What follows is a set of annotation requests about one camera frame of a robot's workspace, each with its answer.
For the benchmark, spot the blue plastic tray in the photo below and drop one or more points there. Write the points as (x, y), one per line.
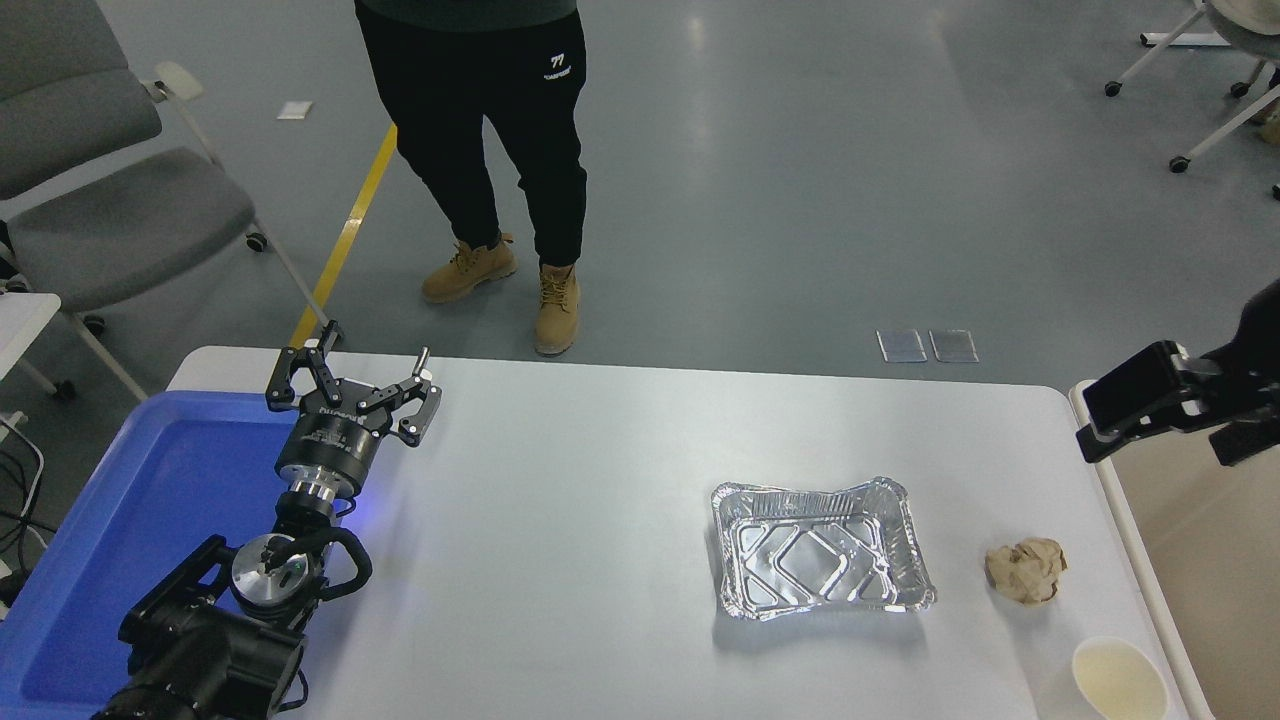
(150, 480)

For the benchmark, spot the grey office chair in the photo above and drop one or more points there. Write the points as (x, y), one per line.
(120, 220)

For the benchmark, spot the large pale bin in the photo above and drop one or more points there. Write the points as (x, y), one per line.
(1200, 560)

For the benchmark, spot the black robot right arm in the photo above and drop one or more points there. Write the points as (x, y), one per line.
(1140, 390)

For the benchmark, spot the crumpled tan paper ball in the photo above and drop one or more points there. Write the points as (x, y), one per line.
(1025, 570)

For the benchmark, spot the person with tan boots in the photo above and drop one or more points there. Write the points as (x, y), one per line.
(450, 100)

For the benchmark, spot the small white side table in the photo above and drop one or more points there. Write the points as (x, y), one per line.
(22, 315)

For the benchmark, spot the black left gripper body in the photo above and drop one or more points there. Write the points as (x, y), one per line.
(328, 450)

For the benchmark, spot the white paper cup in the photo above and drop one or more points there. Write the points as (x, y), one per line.
(1120, 680)

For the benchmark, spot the white paper scrap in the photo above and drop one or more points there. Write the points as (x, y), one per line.
(293, 110)

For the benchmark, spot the silver foil tray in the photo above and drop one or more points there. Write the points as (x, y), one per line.
(820, 555)

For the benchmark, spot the white rolling chair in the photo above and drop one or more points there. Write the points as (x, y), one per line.
(1180, 162)

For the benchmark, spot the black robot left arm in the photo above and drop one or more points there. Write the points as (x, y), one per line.
(200, 650)

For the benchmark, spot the clear square floor plate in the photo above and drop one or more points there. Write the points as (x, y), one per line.
(902, 346)
(953, 345)

